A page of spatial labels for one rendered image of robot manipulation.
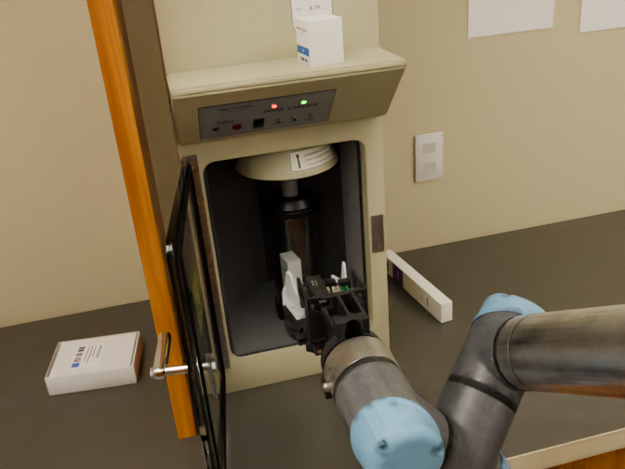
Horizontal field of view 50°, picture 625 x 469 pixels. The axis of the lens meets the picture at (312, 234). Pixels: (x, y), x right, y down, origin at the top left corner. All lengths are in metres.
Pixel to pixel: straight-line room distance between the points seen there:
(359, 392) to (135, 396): 0.70
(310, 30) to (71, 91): 0.65
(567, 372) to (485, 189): 1.16
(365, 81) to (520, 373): 0.47
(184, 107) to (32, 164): 0.64
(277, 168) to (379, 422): 0.57
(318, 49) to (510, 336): 0.48
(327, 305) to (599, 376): 0.31
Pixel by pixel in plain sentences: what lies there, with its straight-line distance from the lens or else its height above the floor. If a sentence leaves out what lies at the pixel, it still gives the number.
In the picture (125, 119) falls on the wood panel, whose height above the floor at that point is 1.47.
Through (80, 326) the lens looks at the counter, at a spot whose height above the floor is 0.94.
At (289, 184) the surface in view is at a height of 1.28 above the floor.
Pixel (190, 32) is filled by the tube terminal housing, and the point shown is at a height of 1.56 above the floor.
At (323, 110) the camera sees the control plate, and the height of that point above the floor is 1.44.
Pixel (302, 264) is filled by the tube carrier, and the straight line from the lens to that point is 1.20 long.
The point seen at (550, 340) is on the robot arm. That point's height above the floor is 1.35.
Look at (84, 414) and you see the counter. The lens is 1.29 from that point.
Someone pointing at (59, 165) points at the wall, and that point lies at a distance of 1.50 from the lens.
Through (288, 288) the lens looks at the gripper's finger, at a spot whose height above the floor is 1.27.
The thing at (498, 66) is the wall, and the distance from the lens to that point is 1.65.
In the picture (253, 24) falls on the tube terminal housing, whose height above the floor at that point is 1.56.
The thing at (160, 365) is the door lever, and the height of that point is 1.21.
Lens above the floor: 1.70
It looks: 25 degrees down
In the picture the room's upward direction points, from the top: 5 degrees counter-clockwise
